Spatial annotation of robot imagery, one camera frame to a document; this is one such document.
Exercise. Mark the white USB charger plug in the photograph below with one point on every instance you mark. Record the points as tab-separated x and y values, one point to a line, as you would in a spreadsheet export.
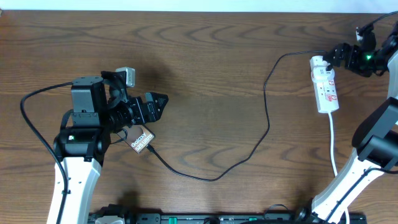
321	74

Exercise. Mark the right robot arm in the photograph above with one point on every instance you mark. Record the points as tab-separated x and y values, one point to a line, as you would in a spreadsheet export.
374	142

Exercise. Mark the white power strip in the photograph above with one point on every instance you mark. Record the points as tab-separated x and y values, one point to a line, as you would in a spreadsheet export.
325	93

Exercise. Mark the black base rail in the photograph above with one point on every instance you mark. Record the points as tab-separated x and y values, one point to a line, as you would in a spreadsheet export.
274	214

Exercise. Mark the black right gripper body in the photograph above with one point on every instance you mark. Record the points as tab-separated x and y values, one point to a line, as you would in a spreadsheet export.
363	62

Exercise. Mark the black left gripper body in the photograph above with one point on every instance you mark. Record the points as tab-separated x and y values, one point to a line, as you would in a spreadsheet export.
146	108

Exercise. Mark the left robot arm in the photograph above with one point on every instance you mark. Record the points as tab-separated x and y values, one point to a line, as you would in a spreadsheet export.
101	107

